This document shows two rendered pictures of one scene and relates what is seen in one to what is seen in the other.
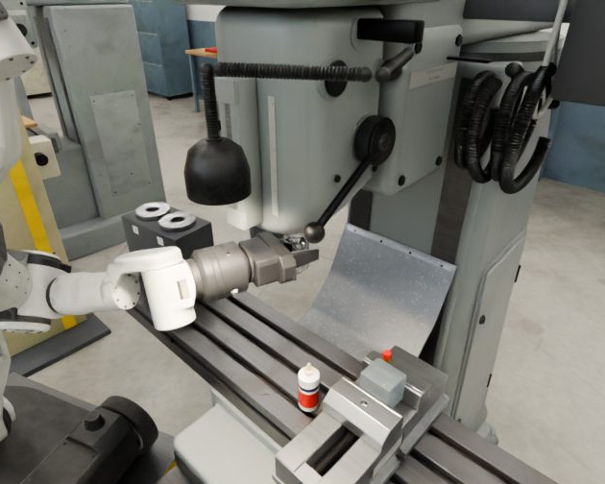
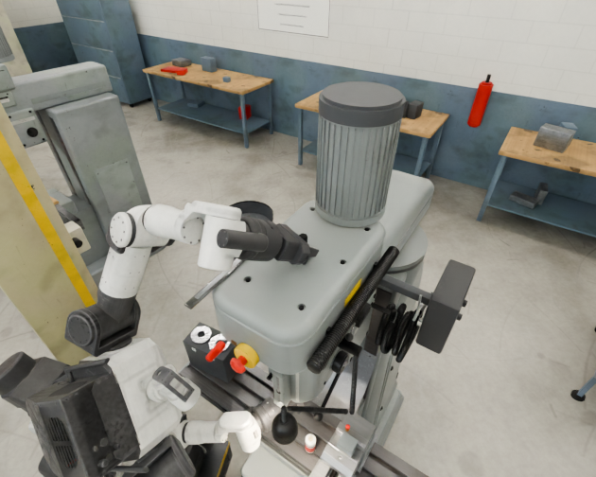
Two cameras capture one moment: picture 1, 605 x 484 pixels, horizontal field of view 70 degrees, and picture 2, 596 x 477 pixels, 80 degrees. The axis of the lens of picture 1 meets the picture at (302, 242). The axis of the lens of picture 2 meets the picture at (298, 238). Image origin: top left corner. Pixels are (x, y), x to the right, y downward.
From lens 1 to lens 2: 0.83 m
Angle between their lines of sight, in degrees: 12
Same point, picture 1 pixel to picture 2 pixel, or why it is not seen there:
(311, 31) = not seen: hidden behind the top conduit
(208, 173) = (285, 437)
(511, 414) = (411, 374)
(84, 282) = (203, 432)
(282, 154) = (302, 387)
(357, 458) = not seen: outside the picture
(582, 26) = (426, 327)
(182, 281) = (255, 431)
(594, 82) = (432, 345)
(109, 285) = (219, 436)
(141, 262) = (236, 429)
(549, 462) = (431, 402)
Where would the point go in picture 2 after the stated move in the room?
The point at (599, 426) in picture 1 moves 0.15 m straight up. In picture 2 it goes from (460, 375) to (465, 363)
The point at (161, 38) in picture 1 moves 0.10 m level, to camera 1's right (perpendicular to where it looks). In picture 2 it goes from (117, 55) to (123, 54)
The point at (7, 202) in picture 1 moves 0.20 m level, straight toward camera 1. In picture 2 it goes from (64, 287) to (77, 304)
